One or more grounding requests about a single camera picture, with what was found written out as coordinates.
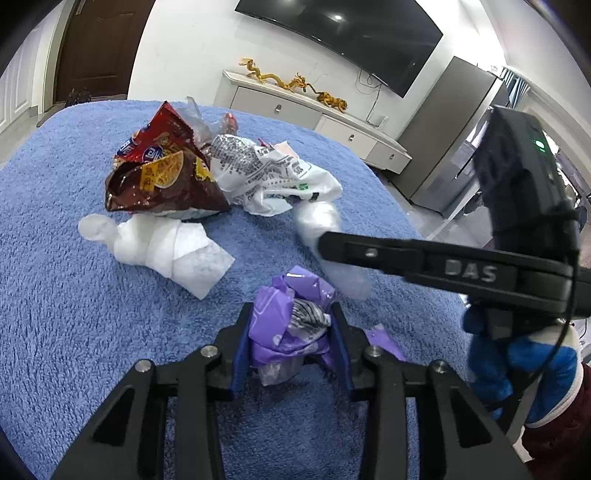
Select dark brown door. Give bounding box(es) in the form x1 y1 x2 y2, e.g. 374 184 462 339
53 0 155 107

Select red snack bag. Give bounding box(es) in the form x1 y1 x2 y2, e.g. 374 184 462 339
105 102 230 217

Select white cupboards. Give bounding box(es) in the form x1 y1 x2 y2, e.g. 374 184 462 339
0 23 56 134

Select golden dragon ornament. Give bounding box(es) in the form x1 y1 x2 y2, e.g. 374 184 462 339
239 58 348 113

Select white television cabinet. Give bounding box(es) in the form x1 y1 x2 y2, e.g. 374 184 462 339
222 69 413 175

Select person's right hand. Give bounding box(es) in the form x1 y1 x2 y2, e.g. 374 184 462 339
464 305 585 428

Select clear wrapper with red piece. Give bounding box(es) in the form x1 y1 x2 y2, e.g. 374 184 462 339
185 96 240 139

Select purple wrapper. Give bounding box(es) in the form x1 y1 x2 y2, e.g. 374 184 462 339
249 265 407 386

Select grey refrigerator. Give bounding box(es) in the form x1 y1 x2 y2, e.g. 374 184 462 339
397 56 509 217

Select white printed plastic bag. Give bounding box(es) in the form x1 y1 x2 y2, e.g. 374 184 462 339
210 134 343 217

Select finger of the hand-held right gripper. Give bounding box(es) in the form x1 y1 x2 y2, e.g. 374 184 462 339
318 230 430 283

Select blue fleece blanket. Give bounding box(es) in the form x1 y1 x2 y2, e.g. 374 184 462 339
0 99 481 480

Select blue curtain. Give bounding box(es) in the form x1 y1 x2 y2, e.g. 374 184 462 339
501 67 532 109

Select translucent white plastic bag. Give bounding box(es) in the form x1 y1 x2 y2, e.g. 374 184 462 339
295 199 372 301

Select person's right forearm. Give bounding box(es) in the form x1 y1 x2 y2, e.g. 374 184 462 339
522 364 591 462

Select black wall television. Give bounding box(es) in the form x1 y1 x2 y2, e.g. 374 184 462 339
235 0 444 99

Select white crumpled tissue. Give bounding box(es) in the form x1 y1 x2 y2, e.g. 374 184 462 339
78 215 236 301

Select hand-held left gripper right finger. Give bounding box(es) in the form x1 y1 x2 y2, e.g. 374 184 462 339
330 302 536 480

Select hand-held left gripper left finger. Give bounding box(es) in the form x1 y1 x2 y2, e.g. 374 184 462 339
48 302 259 480

